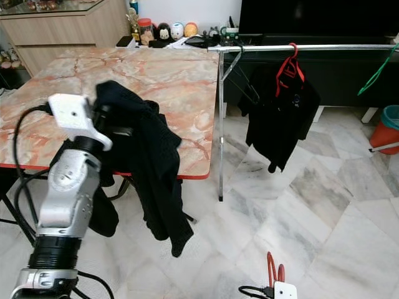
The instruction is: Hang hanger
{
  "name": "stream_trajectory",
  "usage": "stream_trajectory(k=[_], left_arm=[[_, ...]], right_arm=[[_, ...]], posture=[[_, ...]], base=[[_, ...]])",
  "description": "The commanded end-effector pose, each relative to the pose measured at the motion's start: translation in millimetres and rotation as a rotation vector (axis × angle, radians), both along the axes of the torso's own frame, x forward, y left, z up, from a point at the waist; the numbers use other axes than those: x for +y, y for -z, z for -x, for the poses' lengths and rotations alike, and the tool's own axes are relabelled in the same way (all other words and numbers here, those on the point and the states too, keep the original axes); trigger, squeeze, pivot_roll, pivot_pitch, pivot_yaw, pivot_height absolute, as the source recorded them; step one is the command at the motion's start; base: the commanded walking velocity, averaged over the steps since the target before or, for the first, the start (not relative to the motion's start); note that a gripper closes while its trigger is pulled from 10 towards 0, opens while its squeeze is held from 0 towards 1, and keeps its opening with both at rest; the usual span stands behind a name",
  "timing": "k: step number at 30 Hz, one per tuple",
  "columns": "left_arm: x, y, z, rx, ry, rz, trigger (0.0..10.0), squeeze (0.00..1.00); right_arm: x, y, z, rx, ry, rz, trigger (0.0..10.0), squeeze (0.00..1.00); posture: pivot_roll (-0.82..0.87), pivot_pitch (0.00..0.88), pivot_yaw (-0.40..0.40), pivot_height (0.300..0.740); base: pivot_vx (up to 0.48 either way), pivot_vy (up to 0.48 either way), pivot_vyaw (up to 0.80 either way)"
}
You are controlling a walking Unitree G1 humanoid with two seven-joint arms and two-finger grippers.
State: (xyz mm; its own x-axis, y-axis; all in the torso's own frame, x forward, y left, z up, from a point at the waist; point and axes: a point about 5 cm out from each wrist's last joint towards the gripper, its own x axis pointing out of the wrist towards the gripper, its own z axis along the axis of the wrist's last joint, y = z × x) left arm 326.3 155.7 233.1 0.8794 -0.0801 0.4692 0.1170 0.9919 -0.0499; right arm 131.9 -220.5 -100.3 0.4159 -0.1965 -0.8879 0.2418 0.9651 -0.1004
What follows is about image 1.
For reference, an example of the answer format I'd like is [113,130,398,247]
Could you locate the navy polo shirt red collar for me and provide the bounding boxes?
[50,80,195,259]

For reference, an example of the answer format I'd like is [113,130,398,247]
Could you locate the salmon pink plastic hanger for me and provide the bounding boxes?
[266,251,286,286]

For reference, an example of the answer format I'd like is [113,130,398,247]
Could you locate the red plastic clothes hanger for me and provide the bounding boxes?
[274,42,306,97]

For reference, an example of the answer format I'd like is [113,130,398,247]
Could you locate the green plastic clothes hanger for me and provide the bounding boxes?
[357,42,399,96]

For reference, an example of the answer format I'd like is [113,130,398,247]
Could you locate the white box black lid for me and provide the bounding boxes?
[116,36,137,48]

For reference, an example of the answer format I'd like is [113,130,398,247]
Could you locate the red lid glass jar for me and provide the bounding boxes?
[138,19,155,45]

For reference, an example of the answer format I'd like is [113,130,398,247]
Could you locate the white paper sheets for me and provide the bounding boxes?
[165,36,216,50]

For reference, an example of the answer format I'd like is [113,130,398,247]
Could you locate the black round toy figure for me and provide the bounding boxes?
[156,22,171,42]

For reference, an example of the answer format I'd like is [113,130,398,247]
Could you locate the light wooden sideboard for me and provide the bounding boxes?
[0,0,132,75]

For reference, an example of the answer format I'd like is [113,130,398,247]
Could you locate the white round toy figure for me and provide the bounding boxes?
[170,22,185,39]

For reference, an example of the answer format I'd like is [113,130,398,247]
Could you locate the blue gold ornament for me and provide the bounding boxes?
[127,0,141,27]

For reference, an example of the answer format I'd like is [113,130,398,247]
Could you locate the green electronic gadget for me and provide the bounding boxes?
[221,26,239,45]

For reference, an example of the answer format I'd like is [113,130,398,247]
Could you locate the black polo shirt red collar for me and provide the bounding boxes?
[238,62,320,174]

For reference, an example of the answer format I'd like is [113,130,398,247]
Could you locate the black flat screen television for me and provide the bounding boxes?
[238,0,399,37]

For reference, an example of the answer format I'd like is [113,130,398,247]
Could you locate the black television console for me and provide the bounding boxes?
[224,34,399,108]

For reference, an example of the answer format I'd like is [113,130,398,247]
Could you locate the silver metal clothes rack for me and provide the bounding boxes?
[209,42,399,201]

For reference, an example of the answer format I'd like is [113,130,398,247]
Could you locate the orange bin with teal liner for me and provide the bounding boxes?
[369,105,399,155]

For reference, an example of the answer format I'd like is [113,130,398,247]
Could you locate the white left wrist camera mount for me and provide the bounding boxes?
[47,93,114,151]

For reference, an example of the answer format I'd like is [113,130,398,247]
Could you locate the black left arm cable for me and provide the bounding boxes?
[12,105,52,245]

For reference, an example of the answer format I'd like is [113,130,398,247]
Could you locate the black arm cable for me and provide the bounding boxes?
[238,285,275,299]
[12,105,52,245]

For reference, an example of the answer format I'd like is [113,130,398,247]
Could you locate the black wire clothes hanger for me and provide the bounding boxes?
[228,53,261,105]

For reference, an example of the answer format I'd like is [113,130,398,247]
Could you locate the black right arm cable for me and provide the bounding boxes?
[238,285,275,299]

